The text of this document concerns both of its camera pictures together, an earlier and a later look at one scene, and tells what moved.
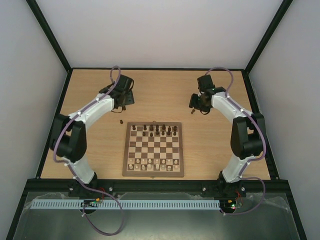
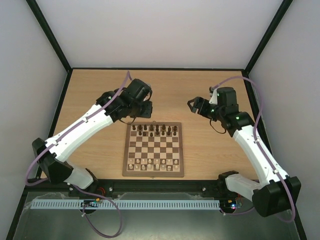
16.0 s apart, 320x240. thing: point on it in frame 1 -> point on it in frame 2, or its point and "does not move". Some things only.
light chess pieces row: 153,164 does not move
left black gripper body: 128,101 -> 138,112
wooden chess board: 153,149 does not move
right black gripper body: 194,103 -> 200,106
